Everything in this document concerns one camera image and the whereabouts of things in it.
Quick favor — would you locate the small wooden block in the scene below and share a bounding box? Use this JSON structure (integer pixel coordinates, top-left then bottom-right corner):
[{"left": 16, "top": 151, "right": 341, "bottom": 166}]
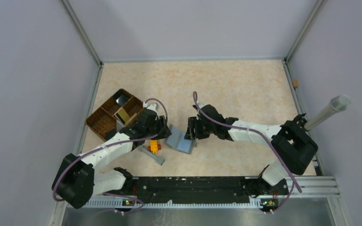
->
[{"left": 291, "top": 79, "right": 299, "bottom": 89}]

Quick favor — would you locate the grey card holder wallet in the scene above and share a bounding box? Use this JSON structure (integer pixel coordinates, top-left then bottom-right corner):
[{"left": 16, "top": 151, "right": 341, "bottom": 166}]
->
[{"left": 165, "top": 124, "right": 196, "bottom": 154}]

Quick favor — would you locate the black clamp bracket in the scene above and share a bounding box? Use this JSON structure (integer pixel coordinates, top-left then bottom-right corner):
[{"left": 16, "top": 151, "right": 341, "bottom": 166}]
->
[{"left": 293, "top": 113, "right": 307, "bottom": 127}]

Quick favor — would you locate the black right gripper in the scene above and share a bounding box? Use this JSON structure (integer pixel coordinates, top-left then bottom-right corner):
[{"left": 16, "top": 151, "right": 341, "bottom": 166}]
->
[{"left": 184, "top": 116, "right": 215, "bottom": 141}]

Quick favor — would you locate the grey plastic toy bolt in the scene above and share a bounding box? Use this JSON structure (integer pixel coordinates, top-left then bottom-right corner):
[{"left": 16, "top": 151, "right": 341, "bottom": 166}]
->
[{"left": 138, "top": 145, "right": 165, "bottom": 166}]

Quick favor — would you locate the silver metal tube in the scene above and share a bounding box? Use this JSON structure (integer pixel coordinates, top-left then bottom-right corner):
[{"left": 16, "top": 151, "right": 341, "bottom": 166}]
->
[{"left": 304, "top": 95, "right": 351, "bottom": 131}]

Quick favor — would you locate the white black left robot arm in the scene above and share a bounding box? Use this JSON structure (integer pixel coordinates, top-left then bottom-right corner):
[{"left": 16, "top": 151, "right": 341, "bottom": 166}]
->
[{"left": 52, "top": 104, "right": 171, "bottom": 209}]

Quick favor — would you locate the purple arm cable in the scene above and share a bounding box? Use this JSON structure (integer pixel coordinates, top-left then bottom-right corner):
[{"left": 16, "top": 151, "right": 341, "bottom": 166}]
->
[
  {"left": 192, "top": 91, "right": 303, "bottom": 194},
  {"left": 52, "top": 97, "right": 168, "bottom": 202}
]

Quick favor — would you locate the brown woven divided basket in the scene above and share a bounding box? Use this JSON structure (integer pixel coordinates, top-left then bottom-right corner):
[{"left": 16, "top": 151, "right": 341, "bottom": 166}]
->
[{"left": 85, "top": 89, "right": 143, "bottom": 141}]

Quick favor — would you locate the black shiny credit card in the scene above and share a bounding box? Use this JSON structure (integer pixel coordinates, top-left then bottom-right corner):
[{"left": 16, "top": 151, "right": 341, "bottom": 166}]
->
[{"left": 112, "top": 90, "right": 130, "bottom": 106}]

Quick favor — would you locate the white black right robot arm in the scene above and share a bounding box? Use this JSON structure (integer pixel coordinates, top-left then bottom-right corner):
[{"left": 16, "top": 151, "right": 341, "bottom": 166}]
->
[{"left": 184, "top": 103, "right": 318, "bottom": 194}]

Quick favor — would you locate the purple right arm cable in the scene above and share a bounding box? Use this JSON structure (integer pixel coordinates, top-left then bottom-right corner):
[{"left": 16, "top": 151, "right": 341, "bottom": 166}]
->
[{"left": 192, "top": 91, "right": 303, "bottom": 194}]

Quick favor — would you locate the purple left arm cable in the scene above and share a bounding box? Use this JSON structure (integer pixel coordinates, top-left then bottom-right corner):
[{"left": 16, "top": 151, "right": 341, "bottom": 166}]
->
[{"left": 52, "top": 97, "right": 168, "bottom": 202}]

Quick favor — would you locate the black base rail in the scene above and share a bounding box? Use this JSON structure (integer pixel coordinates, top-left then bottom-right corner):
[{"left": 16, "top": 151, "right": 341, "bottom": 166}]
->
[{"left": 109, "top": 176, "right": 289, "bottom": 204}]

